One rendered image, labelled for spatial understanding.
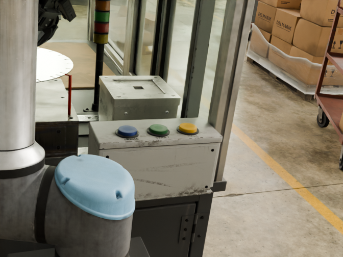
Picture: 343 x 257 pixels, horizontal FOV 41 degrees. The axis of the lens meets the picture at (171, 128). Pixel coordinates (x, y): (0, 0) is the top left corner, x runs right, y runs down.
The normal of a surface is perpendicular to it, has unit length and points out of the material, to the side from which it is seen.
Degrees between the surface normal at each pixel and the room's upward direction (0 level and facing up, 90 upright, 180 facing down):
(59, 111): 0
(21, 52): 86
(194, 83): 90
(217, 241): 0
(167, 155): 90
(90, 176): 7
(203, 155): 90
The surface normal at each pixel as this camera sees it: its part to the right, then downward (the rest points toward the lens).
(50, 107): 0.11, -0.91
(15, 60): 0.62, 0.31
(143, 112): 0.34, 0.42
